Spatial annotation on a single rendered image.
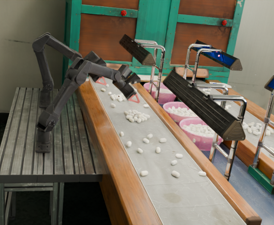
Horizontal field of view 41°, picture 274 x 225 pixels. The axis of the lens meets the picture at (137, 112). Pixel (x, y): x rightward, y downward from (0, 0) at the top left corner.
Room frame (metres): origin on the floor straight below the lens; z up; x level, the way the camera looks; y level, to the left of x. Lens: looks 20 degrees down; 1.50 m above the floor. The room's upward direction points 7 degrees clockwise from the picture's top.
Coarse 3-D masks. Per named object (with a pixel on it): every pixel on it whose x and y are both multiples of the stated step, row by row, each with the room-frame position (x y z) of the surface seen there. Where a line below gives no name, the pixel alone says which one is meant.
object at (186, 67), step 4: (192, 44) 2.50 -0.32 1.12; (196, 44) 2.51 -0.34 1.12; (200, 44) 2.52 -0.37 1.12; (204, 44) 2.54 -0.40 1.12; (188, 48) 2.50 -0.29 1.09; (204, 48) 2.37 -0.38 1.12; (188, 52) 2.49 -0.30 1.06; (200, 52) 2.35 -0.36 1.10; (216, 52) 2.39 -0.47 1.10; (220, 52) 2.39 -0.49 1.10; (188, 56) 2.49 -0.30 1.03; (196, 56) 2.36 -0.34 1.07; (188, 60) 2.50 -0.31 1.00; (196, 60) 2.35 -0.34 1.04; (196, 64) 2.35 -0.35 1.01; (184, 68) 2.50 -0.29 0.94; (188, 68) 2.45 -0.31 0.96; (196, 68) 2.35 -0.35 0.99; (184, 72) 2.50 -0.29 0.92; (196, 72) 2.35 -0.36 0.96; (184, 76) 2.49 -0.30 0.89; (192, 76) 2.36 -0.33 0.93; (192, 80) 2.35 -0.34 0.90; (180, 100) 2.48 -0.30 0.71; (180, 104) 2.47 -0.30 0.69
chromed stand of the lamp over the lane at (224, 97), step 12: (192, 84) 1.46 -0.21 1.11; (204, 84) 1.47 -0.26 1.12; (216, 84) 1.49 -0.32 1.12; (204, 96) 1.33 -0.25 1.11; (216, 96) 1.32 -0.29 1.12; (228, 96) 1.33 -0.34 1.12; (240, 96) 1.35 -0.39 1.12; (240, 108) 1.36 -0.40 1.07; (240, 120) 1.35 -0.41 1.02; (216, 144) 1.49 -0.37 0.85; (228, 156) 1.38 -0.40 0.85; (228, 168) 1.35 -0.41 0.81; (228, 180) 1.35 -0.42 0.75
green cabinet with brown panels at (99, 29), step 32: (96, 0) 2.72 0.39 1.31; (128, 0) 2.79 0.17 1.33; (160, 0) 2.86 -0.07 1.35; (192, 0) 2.94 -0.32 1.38; (224, 0) 3.03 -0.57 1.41; (64, 32) 3.13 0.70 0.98; (96, 32) 2.73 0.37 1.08; (128, 32) 2.80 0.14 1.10; (160, 32) 2.87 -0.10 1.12; (192, 32) 2.96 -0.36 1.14; (224, 32) 3.04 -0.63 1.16; (192, 64) 2.97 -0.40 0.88
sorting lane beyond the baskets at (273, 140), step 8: (200, 88) 2.77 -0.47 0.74; (232, 104) 2.46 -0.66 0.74; (232, 112) 2.28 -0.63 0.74; (248, 112) 2.32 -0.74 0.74; (248, 120) 2.17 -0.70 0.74; (256, 120) 2.19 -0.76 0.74; (248, 136) 1.90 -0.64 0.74; (256, 136) 1.92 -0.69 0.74; (272, 136) 1.95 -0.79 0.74; (256, 144) 1.80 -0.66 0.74; (272, 144) 1.83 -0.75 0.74; (264, 152) 1.71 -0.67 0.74; (272, 160) 1.63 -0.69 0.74
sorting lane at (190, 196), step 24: (120, 120) 1.90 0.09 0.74; (144, 144) 1.62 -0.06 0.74; (168, 144) 1.66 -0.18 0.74; (144, 168) 1.38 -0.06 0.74; (168, 168) 1.41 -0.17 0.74; (192, 168) 1.44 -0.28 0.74; (168, 192) 1.22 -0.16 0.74; (192, 192) 1.24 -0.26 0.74; (216, 192) 1.26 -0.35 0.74; (168, 216) 1.07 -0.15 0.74; (192, 216) 1.09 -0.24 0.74; (216, 216) 1.10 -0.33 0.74
